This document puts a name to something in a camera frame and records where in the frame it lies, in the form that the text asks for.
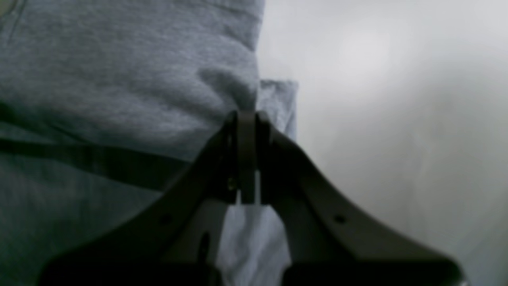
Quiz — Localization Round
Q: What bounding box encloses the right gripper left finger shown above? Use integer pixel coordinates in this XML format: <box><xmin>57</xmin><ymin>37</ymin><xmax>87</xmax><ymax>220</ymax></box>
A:
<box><xmin>38</xmin><ymin>112</ymin><xmax>239</xmax><ymax>286</ymax></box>

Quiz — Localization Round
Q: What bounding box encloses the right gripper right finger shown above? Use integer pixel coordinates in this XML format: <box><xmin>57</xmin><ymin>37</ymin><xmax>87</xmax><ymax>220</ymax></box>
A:
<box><xmin>256</xmin><ymin>112</ymin><xmax>467</xmax><ymax>286</ymax></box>

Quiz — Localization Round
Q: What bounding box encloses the grey T-shirt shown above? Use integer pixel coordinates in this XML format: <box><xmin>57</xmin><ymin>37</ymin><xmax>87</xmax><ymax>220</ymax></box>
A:
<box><xmin>0</xmin><ymin>0</ymin><xmax>298</xmax><ymax>286</ymax></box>

